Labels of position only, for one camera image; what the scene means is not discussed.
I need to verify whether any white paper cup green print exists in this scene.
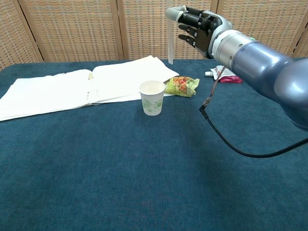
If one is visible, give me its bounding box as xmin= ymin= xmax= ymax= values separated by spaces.
xmin=139 ymin=80 xmax=166 ymax=117

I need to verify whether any woven wooden folding screen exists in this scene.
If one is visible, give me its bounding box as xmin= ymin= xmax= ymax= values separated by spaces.
xmin=0 ymin=0 xmax=308 ymax=71

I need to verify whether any open white spiral notebook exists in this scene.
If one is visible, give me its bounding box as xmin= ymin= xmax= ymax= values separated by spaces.
xmin=0 ymin=55 xmax=180 ymax=122

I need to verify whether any teal table cloth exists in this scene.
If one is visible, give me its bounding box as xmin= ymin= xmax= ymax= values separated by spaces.
xmin=0 ymin=57 xmax=308 ymax=231

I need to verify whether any black cable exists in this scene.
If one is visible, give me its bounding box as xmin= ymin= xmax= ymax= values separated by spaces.
xmin=199 ymin=67 xmax=308 ymax=158

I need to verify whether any green orange snack packet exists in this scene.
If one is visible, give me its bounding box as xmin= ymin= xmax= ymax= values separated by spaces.
xmin=165 ymin=76 xmax=200 ymax=98

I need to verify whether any transparent plastic straw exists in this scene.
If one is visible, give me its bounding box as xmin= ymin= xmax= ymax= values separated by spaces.
xmin=168 ymin=0 xmax=174 ymax=65

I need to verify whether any black grey right robot hand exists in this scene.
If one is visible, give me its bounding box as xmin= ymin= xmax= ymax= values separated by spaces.
xmin=165 ymin=6 xmax=233 ymax=59

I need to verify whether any red white spout pouch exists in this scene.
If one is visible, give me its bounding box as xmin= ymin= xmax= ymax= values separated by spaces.
xmin=205 ymin=65 xmax=244 ymax=84

